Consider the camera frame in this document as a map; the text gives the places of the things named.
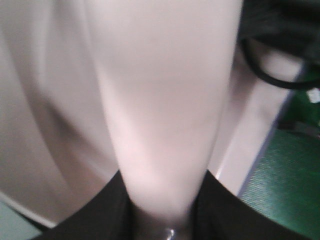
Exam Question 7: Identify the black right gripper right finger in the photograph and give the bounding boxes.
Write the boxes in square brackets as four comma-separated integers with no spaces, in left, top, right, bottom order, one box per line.
[192,171,309,240]

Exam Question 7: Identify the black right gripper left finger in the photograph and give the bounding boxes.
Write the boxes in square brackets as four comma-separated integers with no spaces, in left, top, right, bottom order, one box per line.
[34,172,134,240]

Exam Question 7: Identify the pink plastic dustpan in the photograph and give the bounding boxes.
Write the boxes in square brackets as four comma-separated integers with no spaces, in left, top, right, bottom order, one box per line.
[0,0,288,226]

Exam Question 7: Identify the pink hand brush black bristles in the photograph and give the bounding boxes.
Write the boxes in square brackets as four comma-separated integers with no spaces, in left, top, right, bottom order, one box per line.
[86,0,243,225]

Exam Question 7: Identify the black usb cable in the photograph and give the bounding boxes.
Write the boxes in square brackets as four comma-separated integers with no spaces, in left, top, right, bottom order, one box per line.
[239,0,320,91]

